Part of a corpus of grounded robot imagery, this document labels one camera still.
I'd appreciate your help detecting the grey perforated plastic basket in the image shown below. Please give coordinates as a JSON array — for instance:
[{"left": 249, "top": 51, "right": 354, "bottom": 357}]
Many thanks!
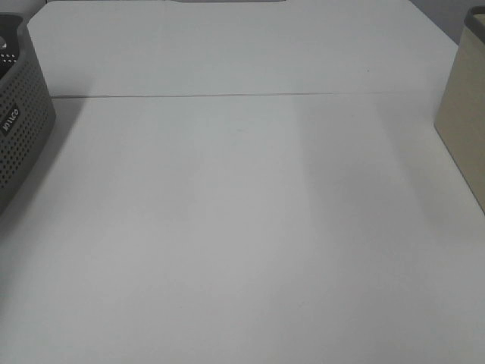
[{"left": 1, "top": 12, "right": 56, "bottom": 211}]

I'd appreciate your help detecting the beige fabric storage bin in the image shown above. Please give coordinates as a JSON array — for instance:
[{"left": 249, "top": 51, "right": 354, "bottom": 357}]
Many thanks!
[{"left": 434, "top": 6, "right": 484, "bottom": 209}]

